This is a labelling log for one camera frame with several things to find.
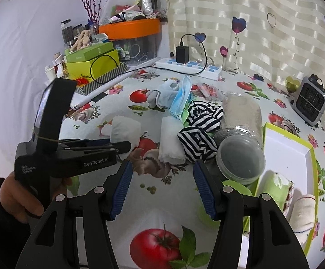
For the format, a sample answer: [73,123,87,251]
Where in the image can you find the black charger cable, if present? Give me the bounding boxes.
[179,34,208,76]

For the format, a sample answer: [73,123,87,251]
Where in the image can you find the green plastic lid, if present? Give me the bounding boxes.
[197,179,254,225]

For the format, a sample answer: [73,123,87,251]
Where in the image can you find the clear plastic jar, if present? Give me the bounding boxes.
[214,92,266,185]

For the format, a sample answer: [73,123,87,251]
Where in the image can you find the dark green box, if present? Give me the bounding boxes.
[64,41,115,63]

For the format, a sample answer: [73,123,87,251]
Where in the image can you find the white cloth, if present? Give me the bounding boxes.
[100,115,141,155]

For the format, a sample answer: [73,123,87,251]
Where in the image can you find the beige plush toy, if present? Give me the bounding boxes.
[69,29,93,52]

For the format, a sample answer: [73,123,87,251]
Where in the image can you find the heart-print striped curtain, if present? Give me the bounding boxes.
[165,0,325,174]

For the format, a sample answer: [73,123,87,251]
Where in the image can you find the black white striped sock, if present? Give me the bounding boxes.
[185,101,224,133]
[177,127,219,163]

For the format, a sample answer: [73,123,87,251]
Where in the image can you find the white towel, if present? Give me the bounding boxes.
[158,116,186,165]

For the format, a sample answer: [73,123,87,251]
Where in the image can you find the black looped cable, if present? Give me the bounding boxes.
[90,55,155,85]

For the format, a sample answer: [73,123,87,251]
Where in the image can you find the person's left hand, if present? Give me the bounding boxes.
[0,171,74,217]

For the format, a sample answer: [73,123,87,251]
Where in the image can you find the white power strip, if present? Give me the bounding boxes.
[155,57,223,80]

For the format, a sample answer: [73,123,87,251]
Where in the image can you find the white small bottles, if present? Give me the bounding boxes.
[45,52,65,80]

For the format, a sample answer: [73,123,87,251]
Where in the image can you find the lime green box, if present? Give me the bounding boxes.
[64,50,121,79]

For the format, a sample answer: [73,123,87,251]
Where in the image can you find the pile of packets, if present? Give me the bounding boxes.
[101,0,167,24]

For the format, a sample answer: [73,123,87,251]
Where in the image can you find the black charger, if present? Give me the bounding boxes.
[175,45,190,64]

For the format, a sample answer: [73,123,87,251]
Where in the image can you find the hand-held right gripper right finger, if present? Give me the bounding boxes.
[193,160,310,269]

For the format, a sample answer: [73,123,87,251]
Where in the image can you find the clear packet with red contents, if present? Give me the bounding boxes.
[192,82,226,102]

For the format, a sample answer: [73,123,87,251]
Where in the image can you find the grey space heater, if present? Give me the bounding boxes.
[290,74,325,127]

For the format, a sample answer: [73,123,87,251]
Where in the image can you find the black white striped box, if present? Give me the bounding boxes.
[59,63,129,96]

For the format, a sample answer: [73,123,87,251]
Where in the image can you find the clear bin with orange lid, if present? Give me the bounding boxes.
[98,18,162,65]

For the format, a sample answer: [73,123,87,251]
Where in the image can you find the small dark-lidded glass jar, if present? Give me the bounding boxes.
[73,24,85,39]

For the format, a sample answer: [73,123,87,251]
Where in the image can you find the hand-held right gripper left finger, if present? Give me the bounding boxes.
[15,160,133,269]

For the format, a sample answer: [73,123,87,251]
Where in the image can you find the blue face mask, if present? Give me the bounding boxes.
[169,76,194,119]

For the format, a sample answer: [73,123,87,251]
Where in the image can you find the vegetable-print tablecloth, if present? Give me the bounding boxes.
[58,62,325,269]

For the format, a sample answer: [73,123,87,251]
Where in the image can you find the green-edged white box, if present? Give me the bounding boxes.
[244,122,319,258]

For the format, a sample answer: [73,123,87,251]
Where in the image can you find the purple decorative branches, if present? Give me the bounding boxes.
[71,0,115,25]

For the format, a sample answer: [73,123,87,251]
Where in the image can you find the light grey socks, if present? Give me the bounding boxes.
[146,79,180,111]

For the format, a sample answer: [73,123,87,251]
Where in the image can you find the green flower-print cloth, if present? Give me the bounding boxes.
[254,170,295,217]

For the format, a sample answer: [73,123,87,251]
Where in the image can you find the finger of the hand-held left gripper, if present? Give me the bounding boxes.
[57,141,132,159]
[58,138,111,147]

